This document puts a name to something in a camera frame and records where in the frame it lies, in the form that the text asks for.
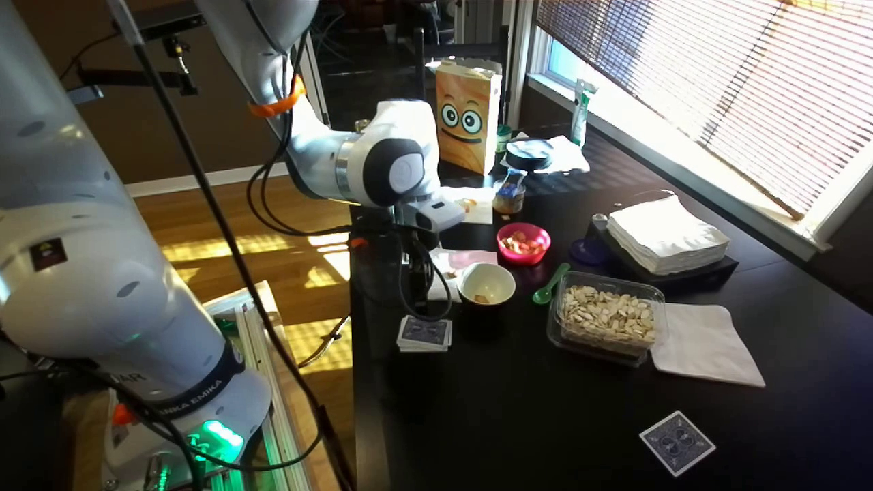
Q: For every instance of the cardboard box with cartoon face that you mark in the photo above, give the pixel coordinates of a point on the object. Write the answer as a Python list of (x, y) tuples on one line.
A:
[(463, 119)]

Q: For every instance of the green plastic spoon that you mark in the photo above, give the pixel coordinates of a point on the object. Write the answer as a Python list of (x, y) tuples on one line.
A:
[(548, 289)]

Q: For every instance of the cream ceramic bowl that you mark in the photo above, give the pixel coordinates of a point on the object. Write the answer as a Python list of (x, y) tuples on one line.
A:
[(484, 285)]

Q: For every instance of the clear container of nuts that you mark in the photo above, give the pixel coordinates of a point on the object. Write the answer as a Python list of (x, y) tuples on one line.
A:
[(602, 318)]

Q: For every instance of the black round container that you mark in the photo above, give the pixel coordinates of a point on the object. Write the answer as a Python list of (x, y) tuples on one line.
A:
[(527, 154)]

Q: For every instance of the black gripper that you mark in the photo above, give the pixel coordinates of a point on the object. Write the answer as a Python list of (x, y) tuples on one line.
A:
[(425, 255)]

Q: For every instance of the black camera on mount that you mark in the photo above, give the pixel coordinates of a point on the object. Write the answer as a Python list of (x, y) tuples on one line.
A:
[(181, 22)]

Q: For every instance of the wooden robot mounting board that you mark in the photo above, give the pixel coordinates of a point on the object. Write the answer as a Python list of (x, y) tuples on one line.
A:
[(281, 382)]

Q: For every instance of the white cloth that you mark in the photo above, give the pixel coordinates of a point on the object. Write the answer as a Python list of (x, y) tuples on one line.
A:
[(570, 156)]

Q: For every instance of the dark blue round lid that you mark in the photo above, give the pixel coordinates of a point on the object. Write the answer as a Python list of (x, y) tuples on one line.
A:
[(590, 251)]

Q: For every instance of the large white paper napkin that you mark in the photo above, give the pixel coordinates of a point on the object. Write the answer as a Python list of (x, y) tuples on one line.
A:
[(466, 259)]

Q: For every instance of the clear spray bottle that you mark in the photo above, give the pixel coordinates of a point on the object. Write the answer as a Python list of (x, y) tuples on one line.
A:
[(582, 109)]

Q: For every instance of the white window frame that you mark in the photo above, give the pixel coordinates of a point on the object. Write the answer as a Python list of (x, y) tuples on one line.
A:
[(817, 236)]

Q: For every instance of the orange round knob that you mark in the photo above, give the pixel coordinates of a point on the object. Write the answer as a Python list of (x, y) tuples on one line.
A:
[(122, 416)]

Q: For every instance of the black tray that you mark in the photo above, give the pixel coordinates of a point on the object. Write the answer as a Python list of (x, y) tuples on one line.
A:
[(718, 272)]

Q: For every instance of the green cap plastic bottle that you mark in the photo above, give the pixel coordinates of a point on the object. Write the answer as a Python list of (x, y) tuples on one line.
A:
[(502, 141)]

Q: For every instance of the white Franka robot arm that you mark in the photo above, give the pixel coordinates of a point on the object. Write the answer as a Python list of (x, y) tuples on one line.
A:
[(90, 274)]

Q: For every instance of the window blind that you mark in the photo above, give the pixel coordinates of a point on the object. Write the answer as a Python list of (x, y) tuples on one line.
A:
[(709, 82)]

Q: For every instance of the white napkin stack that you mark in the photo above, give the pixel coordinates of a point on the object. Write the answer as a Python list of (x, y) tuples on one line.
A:
[(662, 236)]

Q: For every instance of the pink plastic bowl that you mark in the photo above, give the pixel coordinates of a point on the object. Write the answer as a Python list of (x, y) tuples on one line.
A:
[(521, 243)]

